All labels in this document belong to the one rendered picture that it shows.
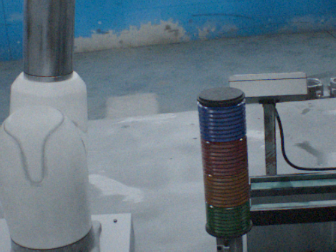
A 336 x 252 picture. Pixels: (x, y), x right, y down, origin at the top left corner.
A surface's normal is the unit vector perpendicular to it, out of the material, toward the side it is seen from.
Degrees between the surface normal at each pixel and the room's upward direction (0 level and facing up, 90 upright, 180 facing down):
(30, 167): 75
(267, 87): 60
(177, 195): 0
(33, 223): 92
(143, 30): 90
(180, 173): 0
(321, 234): 90
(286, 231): 90
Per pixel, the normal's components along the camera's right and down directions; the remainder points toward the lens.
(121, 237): -0.06, -0.93
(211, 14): 0.03, 0.35
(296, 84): -0.13, -0.15
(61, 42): 0.63, 0.30
